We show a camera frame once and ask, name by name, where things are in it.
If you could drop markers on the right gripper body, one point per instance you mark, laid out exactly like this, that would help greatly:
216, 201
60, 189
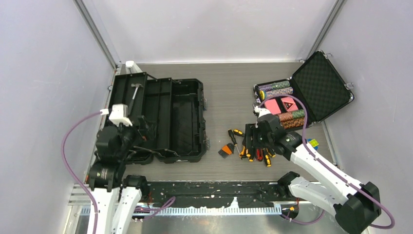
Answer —
262, 141

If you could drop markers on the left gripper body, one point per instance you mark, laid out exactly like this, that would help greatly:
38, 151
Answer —
128, 134

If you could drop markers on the red black pliers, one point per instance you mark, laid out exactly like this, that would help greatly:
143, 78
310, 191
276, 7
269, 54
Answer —
259, 156

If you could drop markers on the black plastic toolbox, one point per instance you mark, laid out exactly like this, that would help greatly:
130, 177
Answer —
176, 105

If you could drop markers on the orange black bit holder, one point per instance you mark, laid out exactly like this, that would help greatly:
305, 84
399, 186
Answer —
226, 150

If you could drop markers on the small steel hammer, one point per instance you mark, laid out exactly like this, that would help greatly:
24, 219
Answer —
136, 86

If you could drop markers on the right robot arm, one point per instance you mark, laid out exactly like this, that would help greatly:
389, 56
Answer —
354, 205

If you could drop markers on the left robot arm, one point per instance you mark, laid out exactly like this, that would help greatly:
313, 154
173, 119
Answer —
115, 196

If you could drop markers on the yellow black screwdriver right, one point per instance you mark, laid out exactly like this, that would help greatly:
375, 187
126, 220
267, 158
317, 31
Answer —
267, 156

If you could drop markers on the pink card deck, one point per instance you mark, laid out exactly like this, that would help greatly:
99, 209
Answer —
273, 106

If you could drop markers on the poker chip row orange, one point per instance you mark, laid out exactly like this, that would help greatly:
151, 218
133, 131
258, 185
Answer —
293, 123

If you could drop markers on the red card deck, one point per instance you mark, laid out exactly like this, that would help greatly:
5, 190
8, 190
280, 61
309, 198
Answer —
289, 104

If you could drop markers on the poker chip row green red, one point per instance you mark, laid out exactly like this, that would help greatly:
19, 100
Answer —
291, 115

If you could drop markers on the blue orange small object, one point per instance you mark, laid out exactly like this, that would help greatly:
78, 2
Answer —
313, 143

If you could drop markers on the poker chip row top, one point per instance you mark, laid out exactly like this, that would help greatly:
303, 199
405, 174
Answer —
274, 86

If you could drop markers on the white metronome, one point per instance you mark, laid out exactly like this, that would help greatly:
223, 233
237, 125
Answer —
132, 67

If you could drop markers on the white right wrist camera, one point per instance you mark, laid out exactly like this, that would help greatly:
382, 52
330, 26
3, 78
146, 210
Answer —
260, 112

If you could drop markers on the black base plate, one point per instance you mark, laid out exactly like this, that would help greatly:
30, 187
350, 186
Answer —
218, 194

